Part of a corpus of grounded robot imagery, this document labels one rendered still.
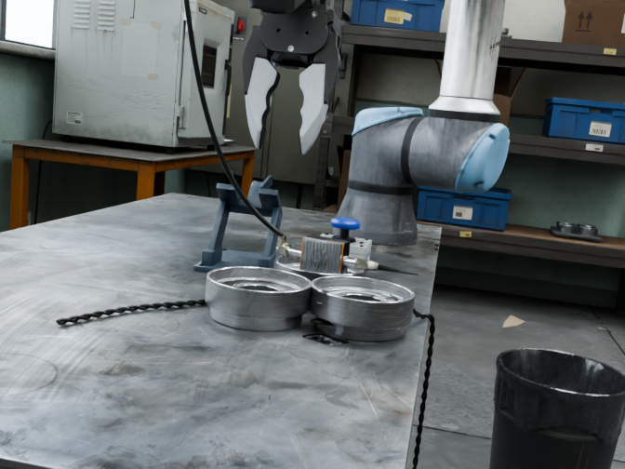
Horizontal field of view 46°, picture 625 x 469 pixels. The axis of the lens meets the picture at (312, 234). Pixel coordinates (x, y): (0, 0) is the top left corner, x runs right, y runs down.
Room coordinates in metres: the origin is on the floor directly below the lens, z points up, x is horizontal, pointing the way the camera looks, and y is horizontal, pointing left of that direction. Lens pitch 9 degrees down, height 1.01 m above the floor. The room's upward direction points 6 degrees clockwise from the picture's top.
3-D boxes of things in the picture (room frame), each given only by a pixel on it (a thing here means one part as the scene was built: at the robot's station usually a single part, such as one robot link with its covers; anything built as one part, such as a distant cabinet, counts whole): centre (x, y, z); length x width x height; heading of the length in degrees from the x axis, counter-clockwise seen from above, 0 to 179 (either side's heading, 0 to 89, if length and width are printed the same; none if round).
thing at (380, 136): (1.30, -0.12, 0.97); 0.13 x 0.12 x 0.14; 58
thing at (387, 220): (1.30, -0.11, 0.85); 0.15 x 0.15 x 0.10
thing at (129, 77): (3.29, 0.76, 1.10); 0.62 x 0.61 x 0.65; 170
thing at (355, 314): (0.72, -0.06, 0.82); 0.10 x 0.10 x 0.04
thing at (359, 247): (0.98, -0.04, 0.82); 0.08 x 0.07 x 0.05; 170
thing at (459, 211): (4.34, -0.87, 0.56); 0.52 x 0.38 x 0.22; 77
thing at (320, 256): (0.81, -0.01, 0.85); 0.05 x 0.02 x 0.04; 68
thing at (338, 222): (0.97, -0.04, 0.85); 0.04 x 0.04 x 0.05
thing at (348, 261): (0.81, -0.04, 0.85); 0.17 x 0.02 x 0.04; 68
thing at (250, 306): (0.72, 0.05, 0.82); 0.10 x 0.10 x 0.04
